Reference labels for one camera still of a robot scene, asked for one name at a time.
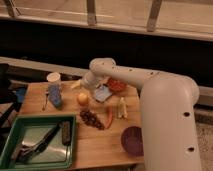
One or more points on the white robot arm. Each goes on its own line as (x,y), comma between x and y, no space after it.
(167,113)

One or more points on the white cup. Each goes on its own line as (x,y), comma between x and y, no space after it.
(54,79)

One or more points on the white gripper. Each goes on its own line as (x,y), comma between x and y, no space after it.
(89,81)

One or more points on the green tray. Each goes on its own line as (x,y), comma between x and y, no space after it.
(28,130)

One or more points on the yellow apple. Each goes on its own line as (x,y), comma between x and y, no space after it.
(83,99)

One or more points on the small fork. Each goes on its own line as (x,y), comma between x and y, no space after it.
(45,102)

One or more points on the wooden board table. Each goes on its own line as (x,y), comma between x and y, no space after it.
(95,148)

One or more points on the purple bowl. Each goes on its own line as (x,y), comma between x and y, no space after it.
(131,141)

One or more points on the black tongs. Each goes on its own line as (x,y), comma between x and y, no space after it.
(23,153)

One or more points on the red bowl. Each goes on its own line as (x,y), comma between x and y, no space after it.
(116,85)

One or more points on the red chili pepper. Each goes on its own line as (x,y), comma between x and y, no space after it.
(109,118)

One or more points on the dark brush block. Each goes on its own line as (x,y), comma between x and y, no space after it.
(66,135)

